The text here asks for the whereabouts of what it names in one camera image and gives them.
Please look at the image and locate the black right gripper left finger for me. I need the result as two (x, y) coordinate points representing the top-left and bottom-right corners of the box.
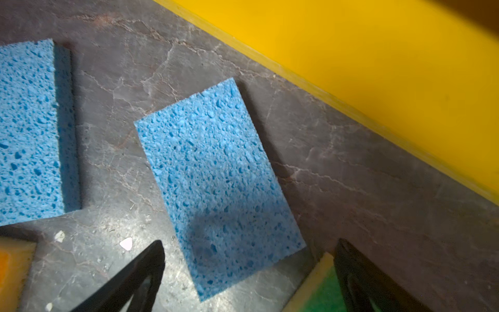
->
(73, 240), (165, 311)

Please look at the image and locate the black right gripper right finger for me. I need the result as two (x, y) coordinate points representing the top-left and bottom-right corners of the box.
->
(334, 239), (423, 311)

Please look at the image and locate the blue sponge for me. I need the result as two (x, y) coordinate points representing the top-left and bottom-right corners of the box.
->
(135, 79), (305, 301)
(1, 39), (81, 226)

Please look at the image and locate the yellow wooden shelf unit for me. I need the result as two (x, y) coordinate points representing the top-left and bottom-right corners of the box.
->
(162, 1), (498, 202)

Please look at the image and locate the green yellow scrub sponge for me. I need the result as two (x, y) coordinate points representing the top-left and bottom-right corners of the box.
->
(282, 252), (346, 312)

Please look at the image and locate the orange sponge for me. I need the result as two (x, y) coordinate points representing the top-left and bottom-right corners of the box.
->
(1, 237), (36, 311)

